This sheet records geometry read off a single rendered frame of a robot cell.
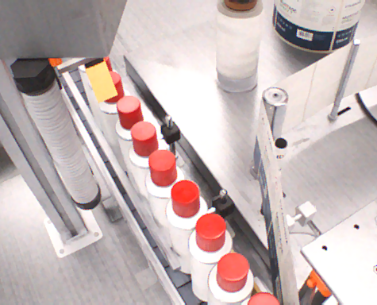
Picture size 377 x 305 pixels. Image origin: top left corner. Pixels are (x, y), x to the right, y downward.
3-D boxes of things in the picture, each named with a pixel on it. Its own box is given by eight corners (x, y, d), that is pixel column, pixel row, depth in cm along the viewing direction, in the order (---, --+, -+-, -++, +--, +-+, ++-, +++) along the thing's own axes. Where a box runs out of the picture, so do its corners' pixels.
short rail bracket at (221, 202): (232, 229, 72) (237, 193, 63) (201, 246, 71) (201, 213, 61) (223, 214, 74) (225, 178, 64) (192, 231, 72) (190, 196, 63)
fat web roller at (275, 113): (280, 173, 73) (298, 98, 58) (259, 185, 71) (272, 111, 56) (265, 155, 75) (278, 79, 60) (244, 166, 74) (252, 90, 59)
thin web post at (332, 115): (339, 118, 79) (365, 43, 64) (332, 121, 79) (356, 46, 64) (332, 111, 80) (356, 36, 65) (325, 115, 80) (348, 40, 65)
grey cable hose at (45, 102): (107, 203, 48) (56, 67, 31) (80, 217, 47) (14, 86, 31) (95, 181, 50) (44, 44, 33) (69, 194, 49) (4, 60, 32)
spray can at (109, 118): (148, 166, 75) (132, 83, 59) (122, 178, 74) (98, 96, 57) (137, 145, 78) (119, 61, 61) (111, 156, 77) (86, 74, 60)
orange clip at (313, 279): (333, 293, 41) (339, 286, 39) (318, 303, 40) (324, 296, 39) (316, 270, 42) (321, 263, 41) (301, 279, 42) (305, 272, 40)
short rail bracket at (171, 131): (183, 159, 82) (180, 117, 72) (170, 165, 81) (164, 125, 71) (175, 148, 83) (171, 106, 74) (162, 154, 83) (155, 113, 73)
